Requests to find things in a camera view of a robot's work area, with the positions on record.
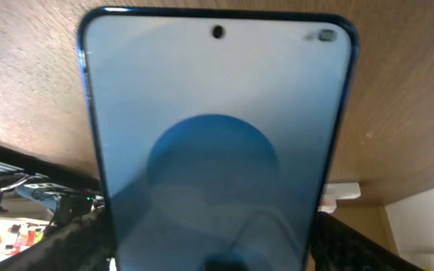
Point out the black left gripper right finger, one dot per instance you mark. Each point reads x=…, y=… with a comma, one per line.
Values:
x=334, y=246

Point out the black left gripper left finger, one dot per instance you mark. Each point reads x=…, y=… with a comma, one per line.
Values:
x=87, y=243

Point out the blue Samsung smartphone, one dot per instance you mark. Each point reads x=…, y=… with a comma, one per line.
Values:
x=214, y=130

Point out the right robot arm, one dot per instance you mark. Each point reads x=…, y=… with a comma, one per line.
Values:
x=64, y=202

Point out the white power strip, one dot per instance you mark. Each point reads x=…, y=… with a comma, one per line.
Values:
x=337, y=191

